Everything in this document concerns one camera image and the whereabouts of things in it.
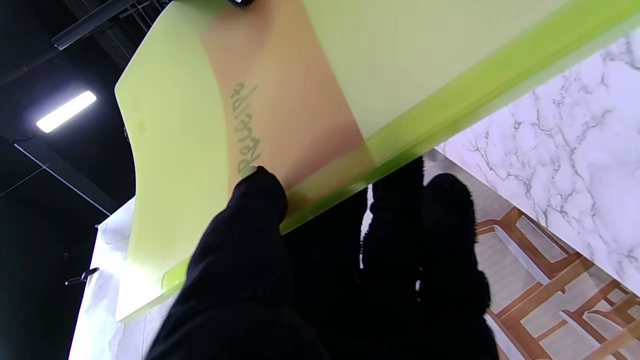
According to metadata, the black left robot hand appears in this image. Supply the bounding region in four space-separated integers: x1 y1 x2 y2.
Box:
145 157 501 360

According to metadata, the pink paper receipt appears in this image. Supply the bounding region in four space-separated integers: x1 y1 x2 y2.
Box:
199 0 376 201

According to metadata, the yellow translucent file folder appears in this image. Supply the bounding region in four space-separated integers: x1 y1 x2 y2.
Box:
114 0 640 322

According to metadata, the white ceiling light tube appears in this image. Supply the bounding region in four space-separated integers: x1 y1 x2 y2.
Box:
36 90 98 134

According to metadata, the black ceiling truss beam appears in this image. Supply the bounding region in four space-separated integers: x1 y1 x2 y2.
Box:
50 0 168 51

